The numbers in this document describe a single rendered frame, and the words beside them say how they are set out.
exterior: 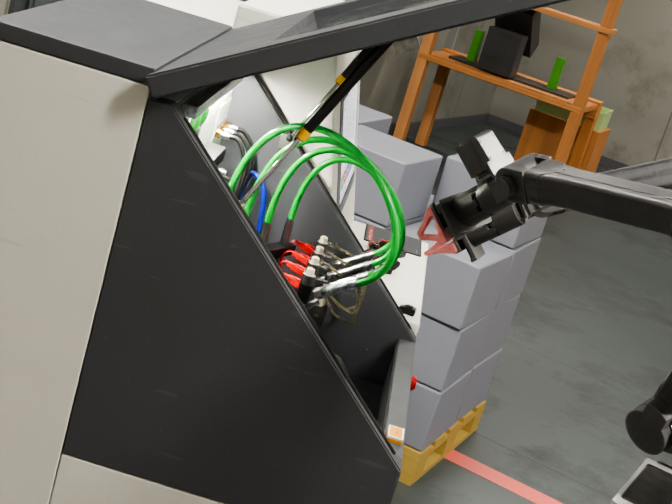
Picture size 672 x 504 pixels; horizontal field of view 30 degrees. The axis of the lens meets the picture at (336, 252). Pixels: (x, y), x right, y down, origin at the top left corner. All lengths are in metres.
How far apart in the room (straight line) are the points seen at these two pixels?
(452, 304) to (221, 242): 2.11
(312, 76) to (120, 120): 0.74
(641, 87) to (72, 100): 9.79
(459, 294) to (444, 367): 0.26
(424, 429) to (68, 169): 2.39
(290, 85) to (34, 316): 0.84
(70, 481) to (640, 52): 9.76
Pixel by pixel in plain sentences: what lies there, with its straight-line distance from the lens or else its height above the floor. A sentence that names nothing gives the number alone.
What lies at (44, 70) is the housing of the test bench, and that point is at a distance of 2.11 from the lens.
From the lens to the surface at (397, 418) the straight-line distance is 2.40.
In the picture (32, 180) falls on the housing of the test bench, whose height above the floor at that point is 1.26.
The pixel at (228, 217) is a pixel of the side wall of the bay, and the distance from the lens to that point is 2.08.
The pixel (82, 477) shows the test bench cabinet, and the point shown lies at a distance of 2.31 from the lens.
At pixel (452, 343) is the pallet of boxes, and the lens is 4.16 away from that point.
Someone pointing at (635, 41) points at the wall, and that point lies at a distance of 11.66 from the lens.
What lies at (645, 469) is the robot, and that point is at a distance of 2.34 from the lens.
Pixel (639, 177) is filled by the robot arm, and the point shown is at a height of 1.50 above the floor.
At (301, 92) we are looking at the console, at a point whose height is 1.41.
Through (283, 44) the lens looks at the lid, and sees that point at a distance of 2.00.
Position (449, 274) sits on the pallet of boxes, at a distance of 4.11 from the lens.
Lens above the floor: 1.89
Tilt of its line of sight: 17 degrees down
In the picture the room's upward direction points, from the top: 17 degrees clockwise
